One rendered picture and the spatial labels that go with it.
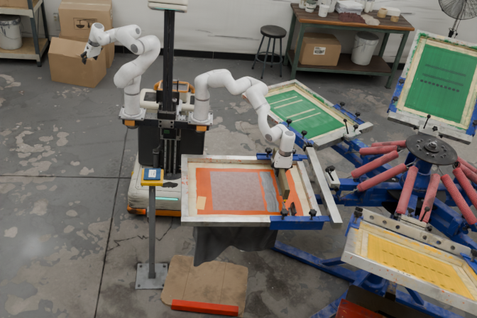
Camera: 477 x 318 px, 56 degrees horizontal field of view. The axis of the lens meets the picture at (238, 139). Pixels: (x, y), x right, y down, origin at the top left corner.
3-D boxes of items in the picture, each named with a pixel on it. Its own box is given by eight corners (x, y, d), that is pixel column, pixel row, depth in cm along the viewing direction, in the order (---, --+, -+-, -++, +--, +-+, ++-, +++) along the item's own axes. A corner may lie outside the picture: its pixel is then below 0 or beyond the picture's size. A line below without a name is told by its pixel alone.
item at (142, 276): (135, 289, 315) (131, 187, 260) (137, 264, 333) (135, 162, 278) (167, 289, 318) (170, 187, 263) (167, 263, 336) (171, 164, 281)
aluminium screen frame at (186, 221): (180, 226, 240) (181, 221, 238) (181, 158, 287) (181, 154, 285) (322, 227, 252) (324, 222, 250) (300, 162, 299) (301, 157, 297)
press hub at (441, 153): (352, 310, 321) (417, 162, 244) (337, 266, 353) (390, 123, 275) (403, 309, 327) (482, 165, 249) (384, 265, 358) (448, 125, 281)
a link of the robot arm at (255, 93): (225, 86, 262) (242, 79, 271) (244, 117, 261) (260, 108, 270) (240, 73, 249) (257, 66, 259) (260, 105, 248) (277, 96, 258)
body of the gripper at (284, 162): (292, 147, 259) (289, 162, 265) (275, 146, 257) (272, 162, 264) (295, 155, 253) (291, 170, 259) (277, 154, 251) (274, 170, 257)
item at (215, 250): (196, 267, 272) (200, 217, 247) (196, 262, 274) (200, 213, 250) (270, 267, 278) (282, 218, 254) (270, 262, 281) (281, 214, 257)
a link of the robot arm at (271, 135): (261, 106, 260) (280, 138, 259) (247, 114, 252) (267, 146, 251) (270, 100, 254) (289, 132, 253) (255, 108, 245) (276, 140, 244)
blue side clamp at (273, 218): (269, 229, 247) (271, 221, 243) (267, 223, 251) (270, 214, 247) (321, 230, 252) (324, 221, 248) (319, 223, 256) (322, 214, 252)
